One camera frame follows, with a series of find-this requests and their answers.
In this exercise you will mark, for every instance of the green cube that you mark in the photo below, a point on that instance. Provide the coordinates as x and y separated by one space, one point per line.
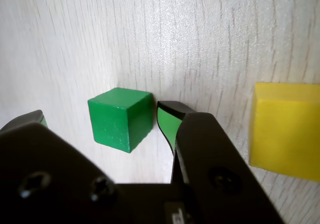
112 124

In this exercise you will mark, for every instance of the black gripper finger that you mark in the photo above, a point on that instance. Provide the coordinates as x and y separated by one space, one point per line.
50 174
210 154

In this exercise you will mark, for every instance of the yellow cube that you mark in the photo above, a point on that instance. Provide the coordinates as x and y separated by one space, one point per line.
285 134

